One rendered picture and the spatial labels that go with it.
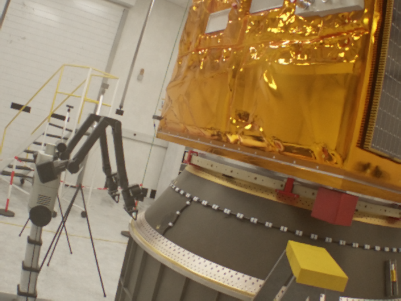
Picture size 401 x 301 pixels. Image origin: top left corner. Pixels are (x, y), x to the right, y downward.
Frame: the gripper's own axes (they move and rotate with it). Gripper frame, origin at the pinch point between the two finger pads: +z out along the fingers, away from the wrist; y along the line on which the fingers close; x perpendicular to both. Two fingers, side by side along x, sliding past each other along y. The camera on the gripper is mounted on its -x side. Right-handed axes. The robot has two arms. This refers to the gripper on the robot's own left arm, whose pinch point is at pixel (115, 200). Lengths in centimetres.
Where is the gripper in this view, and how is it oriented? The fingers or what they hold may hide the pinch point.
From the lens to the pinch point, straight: 308.5
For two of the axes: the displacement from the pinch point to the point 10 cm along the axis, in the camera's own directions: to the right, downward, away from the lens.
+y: -4.2, -1.0, 9.0
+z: 2.2, 9.5, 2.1
